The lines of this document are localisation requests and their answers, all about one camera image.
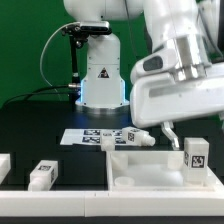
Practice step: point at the white block at left edge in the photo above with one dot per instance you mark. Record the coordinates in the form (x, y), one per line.
(5, 166)

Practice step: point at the white square tabletop part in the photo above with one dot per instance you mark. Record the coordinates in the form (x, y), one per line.
(153, 171)

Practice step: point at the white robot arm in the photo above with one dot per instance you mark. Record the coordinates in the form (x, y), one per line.
(193, 28)

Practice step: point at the white U-shaped fence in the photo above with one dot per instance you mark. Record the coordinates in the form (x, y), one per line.
(111, 203)

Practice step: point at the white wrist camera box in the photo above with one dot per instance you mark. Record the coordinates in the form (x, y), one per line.
(156, 63)

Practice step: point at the sheet with fiducial tags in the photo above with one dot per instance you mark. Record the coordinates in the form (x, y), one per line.
(88, 137)

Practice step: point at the black camera stand pole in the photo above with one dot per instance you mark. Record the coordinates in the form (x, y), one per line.
(75, 74)

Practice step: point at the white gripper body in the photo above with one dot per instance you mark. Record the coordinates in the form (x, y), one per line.
(158, 98)

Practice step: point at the black camera on stand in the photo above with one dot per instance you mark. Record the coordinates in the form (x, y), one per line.
(87, 28)

